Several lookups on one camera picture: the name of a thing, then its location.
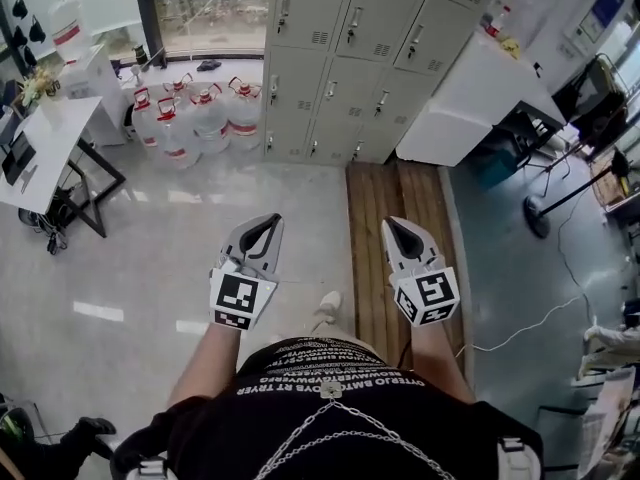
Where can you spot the hanging black caps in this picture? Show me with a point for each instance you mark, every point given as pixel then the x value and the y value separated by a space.
pixel 27 30

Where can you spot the plastic bottle red label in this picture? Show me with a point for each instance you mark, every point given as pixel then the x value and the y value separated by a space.
pixel 497 22

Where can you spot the yellow crumpled item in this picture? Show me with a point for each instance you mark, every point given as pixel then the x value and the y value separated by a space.
pixel 510 45

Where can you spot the white low cabinet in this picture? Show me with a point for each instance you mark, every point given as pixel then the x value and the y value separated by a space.
pixel 475 98

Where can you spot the white desk black legs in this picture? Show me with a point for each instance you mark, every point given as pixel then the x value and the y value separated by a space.
pixel 55 133

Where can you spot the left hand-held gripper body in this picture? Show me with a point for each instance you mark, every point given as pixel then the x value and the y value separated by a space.
pixel 235 295

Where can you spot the black tablet device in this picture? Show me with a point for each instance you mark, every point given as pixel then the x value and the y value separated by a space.
pixel 17 158

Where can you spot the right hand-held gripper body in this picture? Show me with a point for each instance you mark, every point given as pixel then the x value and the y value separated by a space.
pixel 430 295

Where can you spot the grey metal locker cabinet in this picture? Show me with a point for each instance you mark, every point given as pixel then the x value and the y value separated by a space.
pixel 320 93

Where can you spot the person's left forearm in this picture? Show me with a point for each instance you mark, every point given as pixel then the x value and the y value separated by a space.
pixel 210 363

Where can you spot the black stand round base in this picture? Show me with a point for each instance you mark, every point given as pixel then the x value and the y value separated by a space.
pixel 537 215

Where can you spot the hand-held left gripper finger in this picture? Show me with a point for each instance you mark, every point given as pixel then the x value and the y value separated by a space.
pixel 234 243
pixel 276 243

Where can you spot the dark cloth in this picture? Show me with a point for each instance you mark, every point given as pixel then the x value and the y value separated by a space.
pixel 209 64

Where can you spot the wooden plank floor mat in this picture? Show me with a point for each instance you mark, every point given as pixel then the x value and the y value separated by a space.
pixel 375 208

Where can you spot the clear water jug red cap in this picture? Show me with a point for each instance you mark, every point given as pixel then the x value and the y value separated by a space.
pixel 244 113
pixel 211 120
pixel 175 138
pixel 179 88
pixel 146 120

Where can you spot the bunch of pale flowers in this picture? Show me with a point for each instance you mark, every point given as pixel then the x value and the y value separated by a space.
pixel 37 85

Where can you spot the blue wall poster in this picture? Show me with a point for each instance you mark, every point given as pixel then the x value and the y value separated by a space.
pixel 602 10

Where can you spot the black office chair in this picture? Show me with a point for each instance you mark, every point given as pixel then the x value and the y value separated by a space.
pixel 592 98

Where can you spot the black window frame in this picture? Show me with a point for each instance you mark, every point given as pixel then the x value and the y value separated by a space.
pixel 147 13

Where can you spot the person's right forearm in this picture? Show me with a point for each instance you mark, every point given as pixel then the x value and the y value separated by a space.
pixel 437 358

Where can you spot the person's white shoe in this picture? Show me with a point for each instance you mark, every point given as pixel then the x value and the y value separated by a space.
pixel 330 304

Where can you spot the person's black printed shirt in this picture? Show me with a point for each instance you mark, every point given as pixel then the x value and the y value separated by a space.
pixel 340 448

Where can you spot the white water dispenser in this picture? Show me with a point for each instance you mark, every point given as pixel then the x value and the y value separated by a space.
pixel 97 93

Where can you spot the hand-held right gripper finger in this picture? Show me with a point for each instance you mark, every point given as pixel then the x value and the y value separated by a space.
pixel 427 250
pixel 392 250

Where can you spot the person's beige trouser leg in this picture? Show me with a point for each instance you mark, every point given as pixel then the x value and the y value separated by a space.
pixel 327 329

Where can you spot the set of grey locker doors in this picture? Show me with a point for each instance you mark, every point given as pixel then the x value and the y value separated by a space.
pixel 380 23

